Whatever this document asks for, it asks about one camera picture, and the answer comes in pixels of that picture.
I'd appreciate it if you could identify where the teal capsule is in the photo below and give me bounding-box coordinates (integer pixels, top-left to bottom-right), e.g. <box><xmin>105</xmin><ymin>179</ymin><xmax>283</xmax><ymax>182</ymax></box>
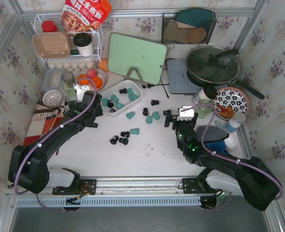
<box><xmin>115</xmin><ymin>102</ymin><xmax>124</xmax><ymax>109</ymax></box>
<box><xmin>111</xmin><ymin>94</ymin><xmax>119</xmax><ymax>102</ymax></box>
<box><xmin>146</xmin><ymin>116</ymin><xmax>153</xmax><ymax>124</ymax></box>
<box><xmin>130</xmin><ymin>128</ymin><xmax>140</xmax><ymax>135</ymax></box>
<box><xmin>127</xmin><ymin>88</ymin><xmax>134</xmax><ymax>95</ymax></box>
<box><xmin>129</xmin><ymin>94</ymin><xmax>139</xmax><ymax>101</ymax></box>
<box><xmin>102</xmin><ymin>98</ymin><xmax>108</xmax><ymax>107</ymax></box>
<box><xmin>126</xmin><ymin>111</ymin><xmax>135</xmax><ymax>119</ymax></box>
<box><xmin>152</xmin><ymin>112</ymin><xmax>160</xmax><ymax>120</ymax></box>

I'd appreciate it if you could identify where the grey blue oven mitt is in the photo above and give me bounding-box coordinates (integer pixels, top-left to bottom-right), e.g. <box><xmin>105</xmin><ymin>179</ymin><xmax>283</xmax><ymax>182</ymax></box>
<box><xmin>195</xmin><ymin>125</ymin><xmax>233</xmax><ymax>158</ymax></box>

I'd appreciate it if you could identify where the white storage basket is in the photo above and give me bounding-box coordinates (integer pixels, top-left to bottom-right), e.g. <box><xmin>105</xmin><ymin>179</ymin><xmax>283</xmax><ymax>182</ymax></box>
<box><xmin>101</xmin><ymin>80</ymin><xmax>143</xmax><ymax>117</ymax></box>

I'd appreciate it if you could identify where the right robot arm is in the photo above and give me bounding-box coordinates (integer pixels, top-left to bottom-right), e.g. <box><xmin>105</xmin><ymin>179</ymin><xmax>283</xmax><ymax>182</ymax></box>
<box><xmin>165</xmin><ymin>113</ymin><xmax>283</xmax><ymax>211</ymax></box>

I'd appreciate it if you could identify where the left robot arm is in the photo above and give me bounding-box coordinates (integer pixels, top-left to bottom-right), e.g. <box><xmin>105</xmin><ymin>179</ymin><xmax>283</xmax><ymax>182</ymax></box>
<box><xmin>8</xmin><ymin>91</ymin><xmax>103</xmax><ymax>195</ymax></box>

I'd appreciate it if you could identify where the green glass cup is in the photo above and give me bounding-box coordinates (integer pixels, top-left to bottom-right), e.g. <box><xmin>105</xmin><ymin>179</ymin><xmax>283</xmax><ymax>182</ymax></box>
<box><xmin>196</xmin><ymin>99</ymin><xmax>213</xmax><ymax>118</ymax></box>

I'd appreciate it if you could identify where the right orange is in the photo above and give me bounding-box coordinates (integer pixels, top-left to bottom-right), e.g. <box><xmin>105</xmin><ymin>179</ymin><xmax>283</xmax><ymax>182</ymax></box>
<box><xmin>92</xmin><ymin>77</ymin><xmax>103</xmax><ymax>89</ymax></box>

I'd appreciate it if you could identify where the orange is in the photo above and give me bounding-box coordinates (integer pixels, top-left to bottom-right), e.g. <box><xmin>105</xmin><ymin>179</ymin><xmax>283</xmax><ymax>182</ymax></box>
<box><xmin>77</xmin><ymin>74</ymin><xmax>90</xmax><ymax>86</ymax></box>
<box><xmin>92</xmin><ymin>77</ymin><xmax>103</xmax><ymax>89</ymax></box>

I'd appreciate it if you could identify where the left orange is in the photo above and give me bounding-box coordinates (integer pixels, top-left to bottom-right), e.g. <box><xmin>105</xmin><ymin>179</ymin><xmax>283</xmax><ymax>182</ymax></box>
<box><xmin>77</xmin><ymin>74</ymin><xmax>90</xmax><ymax>86</ymax></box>

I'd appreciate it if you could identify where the grey induction cooker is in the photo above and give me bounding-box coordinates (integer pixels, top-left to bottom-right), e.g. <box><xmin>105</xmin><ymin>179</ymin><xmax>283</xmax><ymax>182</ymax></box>
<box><xmin>165</xmin><ymin>58</ymin><xmax>202</xmax><ymax>94</ymax></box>

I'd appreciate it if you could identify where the green glass tumbler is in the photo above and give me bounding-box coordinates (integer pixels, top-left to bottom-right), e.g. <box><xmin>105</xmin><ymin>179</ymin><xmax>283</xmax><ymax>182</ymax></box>
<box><xmin>62</xmin><ymin>83</ymin><xmax>76</xmax><ymax>97</ymax></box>

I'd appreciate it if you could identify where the fruit bowl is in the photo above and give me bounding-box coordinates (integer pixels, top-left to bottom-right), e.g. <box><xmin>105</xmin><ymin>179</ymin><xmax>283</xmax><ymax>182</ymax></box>
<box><xmin>75</xmin><ymin>68</ymin><xmax>108</xmax><ymax>90</ymax></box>

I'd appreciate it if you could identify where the pink peach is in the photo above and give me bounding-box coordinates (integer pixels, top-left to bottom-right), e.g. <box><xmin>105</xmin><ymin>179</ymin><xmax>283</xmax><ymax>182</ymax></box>
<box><xmin>87</xmin><ymin>69</ymin><xmax>97</xmax><ymax>79</ymax></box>

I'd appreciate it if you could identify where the grey glass tumbler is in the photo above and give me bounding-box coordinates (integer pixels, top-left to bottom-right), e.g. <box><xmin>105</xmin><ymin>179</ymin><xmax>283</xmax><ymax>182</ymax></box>
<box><xmin>61</xmin><ymin>71</ymin><xmax>75</xmax><ymax>88</ymax></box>

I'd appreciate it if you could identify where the white round strainer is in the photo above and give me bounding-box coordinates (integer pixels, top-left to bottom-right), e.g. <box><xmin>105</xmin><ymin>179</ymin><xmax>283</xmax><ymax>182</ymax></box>
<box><xmin>43</xmin><ymin>90</ymin><xmax>62</xmax><ymax>108</ymax></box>

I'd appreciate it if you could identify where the orange sponge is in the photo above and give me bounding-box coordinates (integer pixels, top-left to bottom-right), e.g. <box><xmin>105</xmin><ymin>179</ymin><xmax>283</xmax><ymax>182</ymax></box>
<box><xmin>99</xmin><ymin>58</ymin><xmax>108</xmax><ymax>72</ymax></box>

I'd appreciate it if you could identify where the egg tray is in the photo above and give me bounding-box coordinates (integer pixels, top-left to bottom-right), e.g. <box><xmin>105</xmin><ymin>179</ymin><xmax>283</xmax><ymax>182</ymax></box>
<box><xmin>46</xmin><ymin>60</ymin><xmax>99</xmax><ymax>72</ymax></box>

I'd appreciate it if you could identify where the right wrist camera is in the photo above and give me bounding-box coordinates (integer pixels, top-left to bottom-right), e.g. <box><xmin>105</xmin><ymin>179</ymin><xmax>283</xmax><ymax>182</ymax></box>
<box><xmin>177</xmin><ymin>106</ymin><xmax>195</xmax><ymax>121</ymax></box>

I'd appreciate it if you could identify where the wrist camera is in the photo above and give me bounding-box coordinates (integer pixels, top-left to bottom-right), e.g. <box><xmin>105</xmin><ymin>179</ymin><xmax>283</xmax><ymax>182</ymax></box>
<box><xmin>74</xmin><ymin>84</ymin><xmax>90</xmax><ymax>102</ymax></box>
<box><xmin>177</xmin><ymin>106</ymin><xmax>195</xmax><ymax>121</ymax></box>

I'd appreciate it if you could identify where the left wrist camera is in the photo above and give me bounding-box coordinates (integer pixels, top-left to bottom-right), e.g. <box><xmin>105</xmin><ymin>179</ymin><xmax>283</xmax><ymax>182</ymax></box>
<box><xmin>74</xmin><ymin>84</ymin><xmax>90</xmax><ymax>102</ymax></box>

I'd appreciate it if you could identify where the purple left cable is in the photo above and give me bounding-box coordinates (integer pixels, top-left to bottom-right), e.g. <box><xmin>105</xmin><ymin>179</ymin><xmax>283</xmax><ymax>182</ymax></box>
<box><xmin>13</xmin><ymin>77</ymin><xmax>97</xmax><ymax>213</ymax></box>

